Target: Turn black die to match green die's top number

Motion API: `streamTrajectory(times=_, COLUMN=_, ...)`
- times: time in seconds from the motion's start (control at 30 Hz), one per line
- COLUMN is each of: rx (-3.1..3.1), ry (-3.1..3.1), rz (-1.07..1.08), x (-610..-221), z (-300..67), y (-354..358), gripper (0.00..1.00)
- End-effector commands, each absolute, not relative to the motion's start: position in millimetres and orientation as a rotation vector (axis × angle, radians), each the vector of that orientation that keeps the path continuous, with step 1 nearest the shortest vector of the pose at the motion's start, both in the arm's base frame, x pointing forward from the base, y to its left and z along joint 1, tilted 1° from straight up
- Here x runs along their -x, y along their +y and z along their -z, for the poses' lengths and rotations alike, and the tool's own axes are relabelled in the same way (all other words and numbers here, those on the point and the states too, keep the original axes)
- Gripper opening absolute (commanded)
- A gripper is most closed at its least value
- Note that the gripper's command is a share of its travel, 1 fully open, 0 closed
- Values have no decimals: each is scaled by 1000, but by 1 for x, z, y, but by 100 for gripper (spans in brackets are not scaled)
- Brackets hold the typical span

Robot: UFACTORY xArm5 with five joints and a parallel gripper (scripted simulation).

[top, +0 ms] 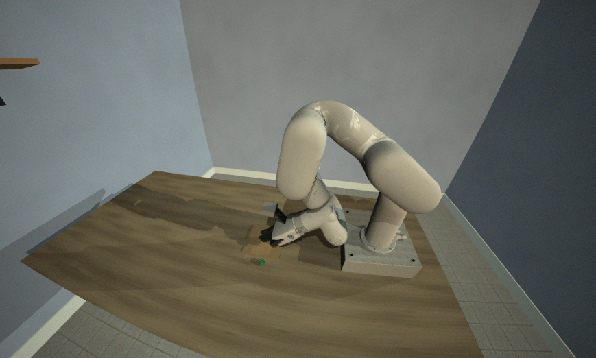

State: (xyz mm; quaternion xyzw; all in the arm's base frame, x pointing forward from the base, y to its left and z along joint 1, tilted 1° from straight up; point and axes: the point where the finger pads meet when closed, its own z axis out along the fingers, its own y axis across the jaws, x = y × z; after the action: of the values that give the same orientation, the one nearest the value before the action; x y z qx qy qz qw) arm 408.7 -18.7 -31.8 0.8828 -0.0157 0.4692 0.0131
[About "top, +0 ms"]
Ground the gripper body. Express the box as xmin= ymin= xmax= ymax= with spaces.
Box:
xmin=272 ymin=213 xmax=301 ymax=246

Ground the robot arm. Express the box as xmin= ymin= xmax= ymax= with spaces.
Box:
xmin=276 ymin=100 xmax=441 ymax=254

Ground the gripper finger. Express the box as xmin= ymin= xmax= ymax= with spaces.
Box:
xmin=261 ymin=224 xmax=275 ymax=235
xmin=259 ymin=233 xmax=283 ymax=247

